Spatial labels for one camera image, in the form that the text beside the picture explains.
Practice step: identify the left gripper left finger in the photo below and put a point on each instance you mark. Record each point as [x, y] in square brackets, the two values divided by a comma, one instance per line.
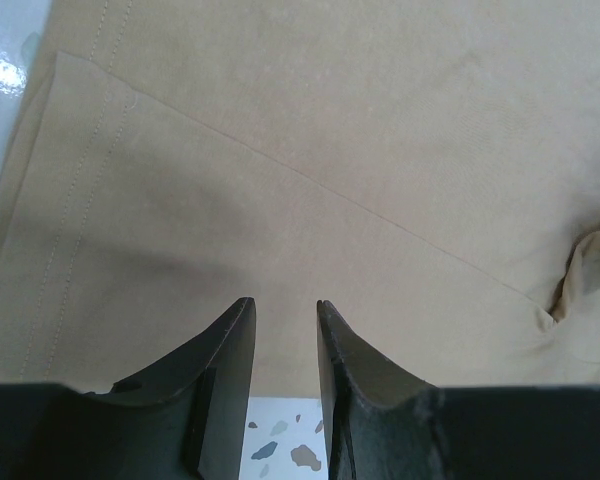
[181, 417]

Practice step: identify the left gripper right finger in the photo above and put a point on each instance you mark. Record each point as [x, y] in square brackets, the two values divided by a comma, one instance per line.
[382, 422]

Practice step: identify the beige t shirt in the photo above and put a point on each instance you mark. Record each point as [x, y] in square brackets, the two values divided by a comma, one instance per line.
[432, 168]

